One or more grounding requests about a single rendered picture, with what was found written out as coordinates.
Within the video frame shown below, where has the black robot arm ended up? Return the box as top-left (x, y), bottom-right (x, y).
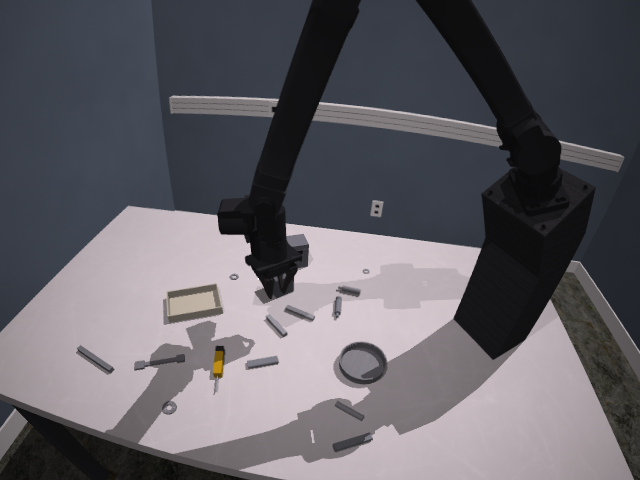
top-left (217, 0), bottom-right (570, 261)

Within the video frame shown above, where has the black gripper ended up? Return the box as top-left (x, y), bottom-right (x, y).
top-left (245, 233), bottom-right (302, 299)

